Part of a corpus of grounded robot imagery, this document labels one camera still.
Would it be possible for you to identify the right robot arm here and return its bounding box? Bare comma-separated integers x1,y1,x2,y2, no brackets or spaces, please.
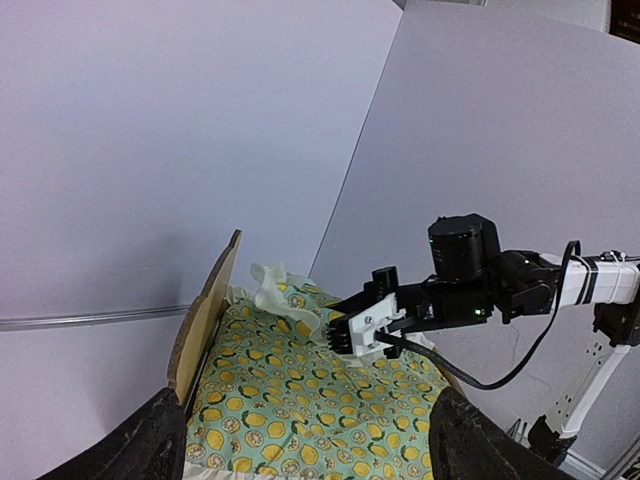
324,213,639,466

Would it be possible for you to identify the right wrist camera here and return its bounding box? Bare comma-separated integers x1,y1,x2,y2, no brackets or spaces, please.
324,266,435,359

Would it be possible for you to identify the lemon print bed cushion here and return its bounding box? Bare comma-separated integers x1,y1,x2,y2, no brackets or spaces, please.
184,264,447,479

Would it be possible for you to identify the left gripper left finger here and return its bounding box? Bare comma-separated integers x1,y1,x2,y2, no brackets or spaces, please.
40,387,187,480

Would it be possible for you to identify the wooden pet bed frame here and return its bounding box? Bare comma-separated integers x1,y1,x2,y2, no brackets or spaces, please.
166,229,242,417

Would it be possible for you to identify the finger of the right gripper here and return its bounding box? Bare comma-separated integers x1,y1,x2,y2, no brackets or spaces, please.
329,292,375,325

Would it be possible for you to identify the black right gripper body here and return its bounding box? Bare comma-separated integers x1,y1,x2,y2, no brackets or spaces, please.
361,280,444,345

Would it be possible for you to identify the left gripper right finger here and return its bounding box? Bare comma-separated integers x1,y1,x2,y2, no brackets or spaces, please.
428,387,571,480

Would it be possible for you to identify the aluminium back table edge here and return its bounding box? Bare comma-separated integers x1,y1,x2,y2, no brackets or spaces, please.
1,305,188,332

